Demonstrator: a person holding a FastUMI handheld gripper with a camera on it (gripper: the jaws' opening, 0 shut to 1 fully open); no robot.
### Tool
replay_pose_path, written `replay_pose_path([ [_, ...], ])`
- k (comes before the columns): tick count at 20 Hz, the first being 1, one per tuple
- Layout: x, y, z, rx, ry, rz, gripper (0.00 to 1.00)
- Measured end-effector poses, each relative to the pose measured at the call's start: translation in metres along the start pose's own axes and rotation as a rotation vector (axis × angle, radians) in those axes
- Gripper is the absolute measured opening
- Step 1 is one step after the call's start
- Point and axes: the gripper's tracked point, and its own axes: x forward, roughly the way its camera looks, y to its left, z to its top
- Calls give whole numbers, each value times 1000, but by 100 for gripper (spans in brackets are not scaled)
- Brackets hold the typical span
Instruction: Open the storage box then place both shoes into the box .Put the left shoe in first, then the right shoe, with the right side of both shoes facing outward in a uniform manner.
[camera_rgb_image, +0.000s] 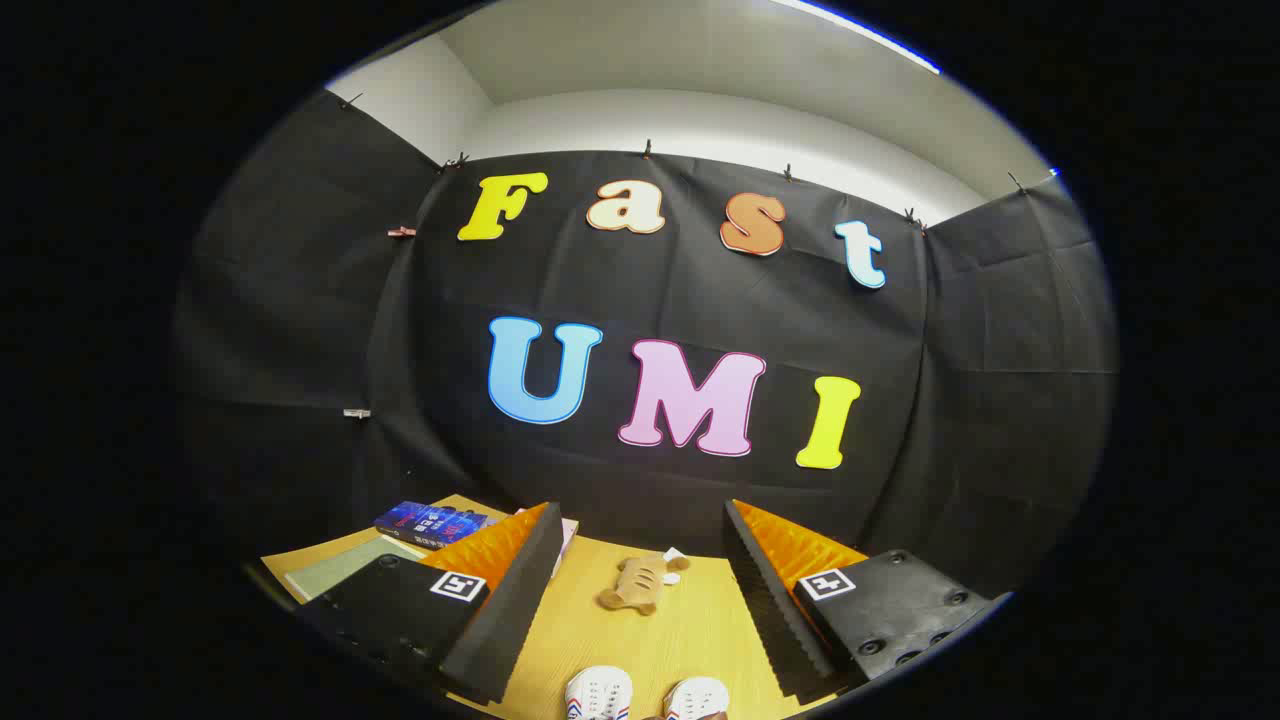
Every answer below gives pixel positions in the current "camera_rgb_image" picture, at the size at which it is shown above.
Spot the dark blue book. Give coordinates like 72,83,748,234
375,500,493,550

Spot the green fabric storage box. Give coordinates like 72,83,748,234
283,535,431,604

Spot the brown plush toy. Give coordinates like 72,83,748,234
598,548,691,616

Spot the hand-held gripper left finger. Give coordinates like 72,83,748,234
298,502,565,706

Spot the white canvas shoe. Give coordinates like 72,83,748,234
564,666,634,720
664,676,731,720

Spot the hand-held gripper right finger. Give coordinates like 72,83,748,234
722,498,1013,703

